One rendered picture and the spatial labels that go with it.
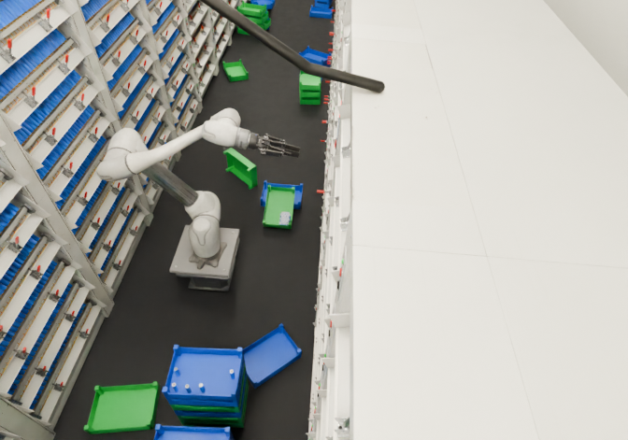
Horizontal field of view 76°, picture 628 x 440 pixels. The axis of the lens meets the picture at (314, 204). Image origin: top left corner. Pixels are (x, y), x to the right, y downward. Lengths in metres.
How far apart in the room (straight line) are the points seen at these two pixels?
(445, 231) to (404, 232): 0.07
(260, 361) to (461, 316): 1.91
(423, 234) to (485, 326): 0.16
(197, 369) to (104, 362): 0.74
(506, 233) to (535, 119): 0.36
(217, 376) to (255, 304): 0.72
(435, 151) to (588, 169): 0.28
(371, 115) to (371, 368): 0.53
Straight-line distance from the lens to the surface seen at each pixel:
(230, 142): 1.87
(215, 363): 2.00
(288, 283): 2.64
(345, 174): 1.09
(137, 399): 2.46
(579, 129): 1.02
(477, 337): 0.58
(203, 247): 2.37
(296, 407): 2.33
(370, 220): 0.64
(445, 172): 0.77
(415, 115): 0.89
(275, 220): 2.94
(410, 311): 0.56
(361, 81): 0.92
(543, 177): 0.84
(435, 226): 0.66
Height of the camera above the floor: 2.24
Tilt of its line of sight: 47 degrees down
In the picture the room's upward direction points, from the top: 5 degrees clockwise
